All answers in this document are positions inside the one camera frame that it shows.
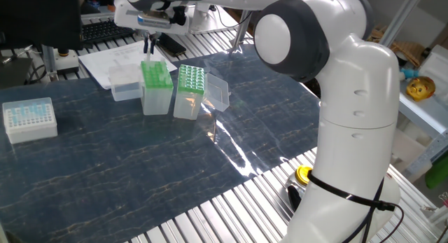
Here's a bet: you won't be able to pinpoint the white metal shelf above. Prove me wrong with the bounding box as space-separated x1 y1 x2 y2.
397 60 448 139

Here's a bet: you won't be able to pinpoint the thin dark red cable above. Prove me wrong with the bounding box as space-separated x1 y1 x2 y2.
379 202 405 243

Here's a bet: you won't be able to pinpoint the translucent tip box green rack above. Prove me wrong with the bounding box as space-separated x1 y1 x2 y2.
108 60 175 117
173 63 231 120

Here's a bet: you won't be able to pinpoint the aluminium frame rail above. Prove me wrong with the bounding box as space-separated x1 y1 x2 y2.
80 10 116 20

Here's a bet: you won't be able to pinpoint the black monitor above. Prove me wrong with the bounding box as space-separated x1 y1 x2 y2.
0 0 84 52

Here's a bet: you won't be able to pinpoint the golden toy figure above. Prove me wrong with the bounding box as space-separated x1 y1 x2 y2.
405 76 437 103

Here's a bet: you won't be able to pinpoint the white tip box blue tips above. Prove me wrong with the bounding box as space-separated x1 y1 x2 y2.
1 97 59 145

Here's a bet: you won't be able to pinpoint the thick black cable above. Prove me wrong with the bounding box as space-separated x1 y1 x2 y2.
341 178 386 243

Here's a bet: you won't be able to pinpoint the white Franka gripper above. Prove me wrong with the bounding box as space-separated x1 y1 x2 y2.
113 0 192 55

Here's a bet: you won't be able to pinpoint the white foam block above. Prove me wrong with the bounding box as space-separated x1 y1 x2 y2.
390 120 426 167

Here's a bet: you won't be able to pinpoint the silver metal bar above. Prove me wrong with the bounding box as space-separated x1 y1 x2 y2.
1 43 34 65

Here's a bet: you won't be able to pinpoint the white stand base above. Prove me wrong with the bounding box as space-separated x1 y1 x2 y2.
55 48 81 75

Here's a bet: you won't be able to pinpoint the glass jar gold lid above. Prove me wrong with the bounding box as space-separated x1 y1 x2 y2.
285 165 314 211

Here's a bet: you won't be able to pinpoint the blue white toy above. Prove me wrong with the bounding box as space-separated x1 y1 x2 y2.
398 67 420 82

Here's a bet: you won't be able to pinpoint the black smartphone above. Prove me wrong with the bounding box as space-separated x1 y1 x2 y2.
155 32 188 57

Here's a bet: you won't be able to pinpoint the aluminium frame post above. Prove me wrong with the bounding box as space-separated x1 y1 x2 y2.
41 43 59 83
379 0 428 48

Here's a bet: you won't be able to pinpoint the black cable loop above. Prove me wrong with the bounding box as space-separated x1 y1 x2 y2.
24 62 48 85

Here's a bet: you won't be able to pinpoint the black box device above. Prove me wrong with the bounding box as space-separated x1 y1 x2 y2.
0 55 34 90

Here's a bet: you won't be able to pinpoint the white pedestal metal base plate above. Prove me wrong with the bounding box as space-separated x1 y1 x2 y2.
188 3 242 36

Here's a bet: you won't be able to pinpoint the dark marble pattern mat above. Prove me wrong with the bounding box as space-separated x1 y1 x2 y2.
0 43 321 243

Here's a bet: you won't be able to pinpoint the white paper sheet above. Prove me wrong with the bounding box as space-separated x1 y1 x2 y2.
78 39 178 90

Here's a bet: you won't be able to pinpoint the black keyboard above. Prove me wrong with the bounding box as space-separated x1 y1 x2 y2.
80 18 136 45

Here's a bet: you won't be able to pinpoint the grey slotted angle beam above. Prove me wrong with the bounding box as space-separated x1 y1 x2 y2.
402 130 448 183

